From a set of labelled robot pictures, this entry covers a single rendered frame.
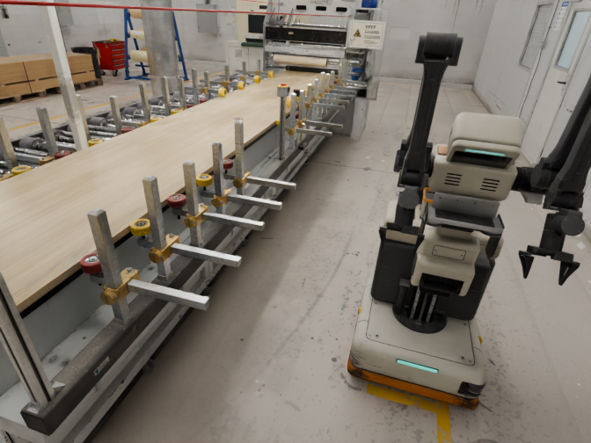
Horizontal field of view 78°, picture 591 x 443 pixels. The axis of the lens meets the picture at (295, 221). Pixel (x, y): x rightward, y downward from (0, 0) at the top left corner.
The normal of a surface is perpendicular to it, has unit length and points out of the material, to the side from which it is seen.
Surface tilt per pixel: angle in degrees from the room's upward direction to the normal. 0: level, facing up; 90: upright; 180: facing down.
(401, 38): 90
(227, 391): 0
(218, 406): 0
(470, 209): 90
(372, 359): 90
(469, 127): 43
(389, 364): 90
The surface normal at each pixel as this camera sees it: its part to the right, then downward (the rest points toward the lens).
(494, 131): -0.16, -0.33
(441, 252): -0.30, 0.58
